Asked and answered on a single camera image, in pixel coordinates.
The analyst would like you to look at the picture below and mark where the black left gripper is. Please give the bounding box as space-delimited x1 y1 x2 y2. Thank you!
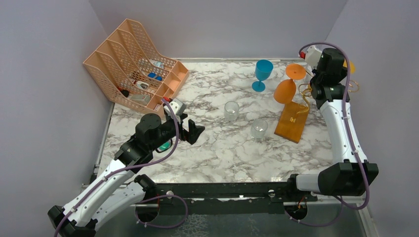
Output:
150 113 205 152

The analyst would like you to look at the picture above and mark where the yellow plastic wine glass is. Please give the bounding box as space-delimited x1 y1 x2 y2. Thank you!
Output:
342 60 356 75

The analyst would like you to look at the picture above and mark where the clear tumbler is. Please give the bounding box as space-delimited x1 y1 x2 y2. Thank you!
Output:
250 118 268 140
224 101 240 121

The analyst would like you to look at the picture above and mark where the orange plastic wine glass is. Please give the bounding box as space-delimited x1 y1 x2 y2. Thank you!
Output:
274 63 306 104

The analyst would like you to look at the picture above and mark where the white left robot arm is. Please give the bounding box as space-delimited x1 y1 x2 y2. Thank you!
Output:
47 114 205 237

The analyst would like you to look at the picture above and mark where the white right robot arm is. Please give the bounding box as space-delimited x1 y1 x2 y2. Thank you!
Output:
285 45 378 201

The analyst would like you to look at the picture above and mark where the wooden rack base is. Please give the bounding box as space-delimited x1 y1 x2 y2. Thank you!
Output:
274 102 309 143

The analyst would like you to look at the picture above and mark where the blue plastic wine glass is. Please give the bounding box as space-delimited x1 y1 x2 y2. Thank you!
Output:
251 59 274 92

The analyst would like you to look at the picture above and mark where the green small box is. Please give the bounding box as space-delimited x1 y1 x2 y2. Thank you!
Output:
159 141 172 152

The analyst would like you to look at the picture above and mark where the grey box in organizer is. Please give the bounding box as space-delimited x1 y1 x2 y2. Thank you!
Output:
130 94 151 106

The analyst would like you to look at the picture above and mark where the blue item in organizer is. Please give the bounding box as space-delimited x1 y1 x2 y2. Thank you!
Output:
148 72 163 81

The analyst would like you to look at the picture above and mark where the peach plastic file organizer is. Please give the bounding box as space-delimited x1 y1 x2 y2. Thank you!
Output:
83 19 189 117

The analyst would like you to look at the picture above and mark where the gold wire glass rack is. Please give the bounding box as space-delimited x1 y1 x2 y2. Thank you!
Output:
296 80 360 115

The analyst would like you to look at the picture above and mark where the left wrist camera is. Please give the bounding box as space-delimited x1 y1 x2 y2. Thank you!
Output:
164 98 187 123

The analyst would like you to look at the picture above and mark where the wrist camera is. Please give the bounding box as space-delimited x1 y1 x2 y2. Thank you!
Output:
164 98 187 123
299 45 322 69

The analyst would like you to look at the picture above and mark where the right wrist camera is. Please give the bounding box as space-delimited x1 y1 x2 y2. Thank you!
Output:
299 45 322 69

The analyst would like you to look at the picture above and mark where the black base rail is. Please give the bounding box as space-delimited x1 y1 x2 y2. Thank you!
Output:
134 182 318 220

